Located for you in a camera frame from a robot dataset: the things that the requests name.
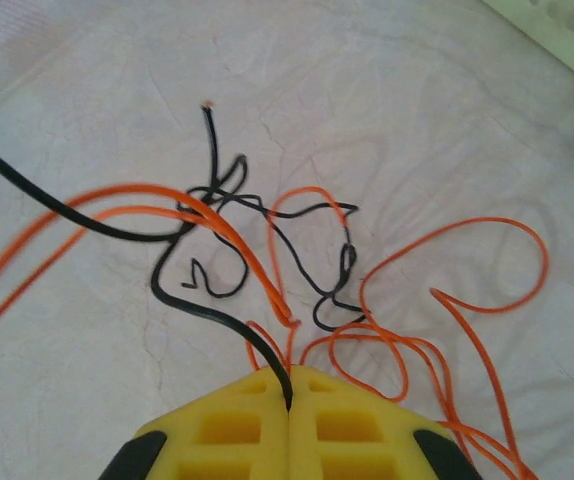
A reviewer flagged green perforated plastic basket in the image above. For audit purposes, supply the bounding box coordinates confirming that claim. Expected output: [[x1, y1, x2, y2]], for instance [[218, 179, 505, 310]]
[[481, 0, 574, 86]]

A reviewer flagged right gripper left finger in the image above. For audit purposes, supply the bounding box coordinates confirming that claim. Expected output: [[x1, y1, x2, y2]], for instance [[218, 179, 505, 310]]
[[99, 367, 292, 480]]

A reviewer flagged dark green cable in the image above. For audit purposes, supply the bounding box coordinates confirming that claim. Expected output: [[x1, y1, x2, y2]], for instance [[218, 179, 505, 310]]
[[0, 127, 296, 414]]

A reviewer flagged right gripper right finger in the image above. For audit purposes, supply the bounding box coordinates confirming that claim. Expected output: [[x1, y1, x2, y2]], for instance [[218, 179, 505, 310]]
[[288, 364, 483, 480]]

